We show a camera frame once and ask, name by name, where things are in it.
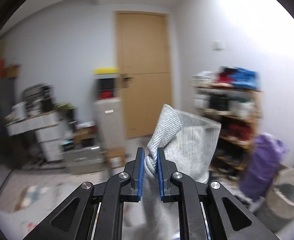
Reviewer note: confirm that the light wooden door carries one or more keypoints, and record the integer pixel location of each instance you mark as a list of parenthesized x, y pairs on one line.
[(143, 57)]

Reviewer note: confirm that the white drawer desk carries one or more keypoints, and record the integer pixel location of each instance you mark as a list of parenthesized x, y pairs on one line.
[(49, 131)]

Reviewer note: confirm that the cardboard box on floor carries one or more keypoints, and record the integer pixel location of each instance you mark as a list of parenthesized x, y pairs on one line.
[(116, 158)]

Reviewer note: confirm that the woven laundry basket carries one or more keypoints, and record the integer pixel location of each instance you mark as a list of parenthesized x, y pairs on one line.
[(278, 208)]

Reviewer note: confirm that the purple bag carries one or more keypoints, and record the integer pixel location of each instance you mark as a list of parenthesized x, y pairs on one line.
[(265, 162)]

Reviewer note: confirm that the grey hoodie with red print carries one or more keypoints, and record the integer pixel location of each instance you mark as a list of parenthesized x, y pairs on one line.
[(189, 141)]

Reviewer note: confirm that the wooden shelf rack with clothes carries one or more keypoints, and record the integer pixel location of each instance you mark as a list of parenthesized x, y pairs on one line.
[(230, 97)]

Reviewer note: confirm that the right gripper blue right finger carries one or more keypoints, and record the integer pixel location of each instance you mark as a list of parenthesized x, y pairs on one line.
[(163, 176)]

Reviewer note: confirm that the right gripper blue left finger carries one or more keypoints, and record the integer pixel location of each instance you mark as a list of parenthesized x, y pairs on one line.
[(137, 177)]

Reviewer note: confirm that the grey cabinet with yellow top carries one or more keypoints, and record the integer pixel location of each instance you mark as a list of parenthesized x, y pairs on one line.
[(108, 108)]

